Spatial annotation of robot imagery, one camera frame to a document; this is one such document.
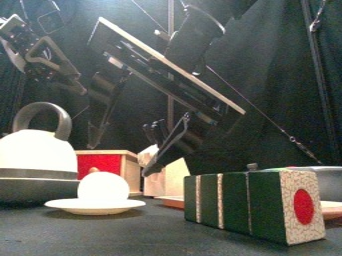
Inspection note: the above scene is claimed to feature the wooden knife block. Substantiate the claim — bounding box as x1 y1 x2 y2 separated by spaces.
136 144 193 198

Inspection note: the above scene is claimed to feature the red wooden box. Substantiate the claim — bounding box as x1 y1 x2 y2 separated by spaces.
74 149 145 198

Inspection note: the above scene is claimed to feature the white toy egg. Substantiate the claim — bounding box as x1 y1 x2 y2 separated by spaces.
76 171 131 202

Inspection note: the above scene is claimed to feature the white round plate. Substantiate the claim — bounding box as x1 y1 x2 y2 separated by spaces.
43 197 147 216

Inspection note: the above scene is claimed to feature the green sushi roll end slice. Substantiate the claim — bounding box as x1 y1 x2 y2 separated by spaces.
247 169 328 247

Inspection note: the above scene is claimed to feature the grey metal pot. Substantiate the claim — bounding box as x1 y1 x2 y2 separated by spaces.
246 162 342 203

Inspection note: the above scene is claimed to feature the black-handled toy knife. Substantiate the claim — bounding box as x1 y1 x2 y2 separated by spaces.
151 120 165 148
142 123 155 146
159 118 171 143

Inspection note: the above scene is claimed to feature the white kettle with grey handle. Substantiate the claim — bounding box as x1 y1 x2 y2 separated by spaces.
0 101 82 205

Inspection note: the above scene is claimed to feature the thin diagonal tension cable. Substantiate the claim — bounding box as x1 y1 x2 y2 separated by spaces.
203 64 325 166

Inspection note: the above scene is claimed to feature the black strap with hook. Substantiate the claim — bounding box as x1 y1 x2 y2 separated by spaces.
301 0 341 163

